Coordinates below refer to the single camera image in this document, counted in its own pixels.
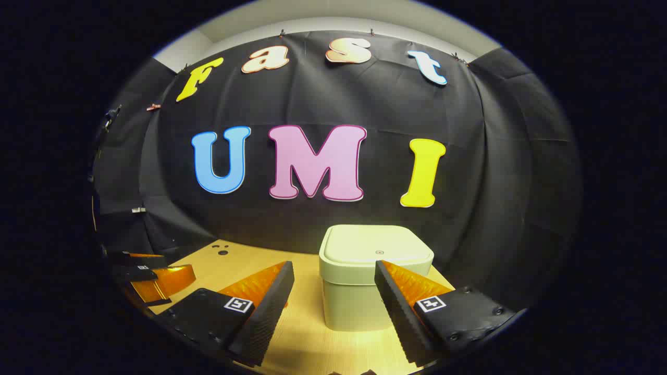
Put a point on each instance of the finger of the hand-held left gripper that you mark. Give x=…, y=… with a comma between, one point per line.
x=167, y=281
x=148, y=261

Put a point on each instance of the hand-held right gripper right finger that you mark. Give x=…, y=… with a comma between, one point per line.
x=398, y=317

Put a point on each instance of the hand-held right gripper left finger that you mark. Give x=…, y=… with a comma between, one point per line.
x=271, y=312

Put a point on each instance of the pale green desktop garbage bin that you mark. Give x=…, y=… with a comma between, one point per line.
x=354, y=245

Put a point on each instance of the wooden desktop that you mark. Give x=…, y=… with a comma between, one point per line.
x=307, y=338

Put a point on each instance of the black backdrop cloth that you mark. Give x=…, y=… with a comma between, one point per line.
x=365, y=104

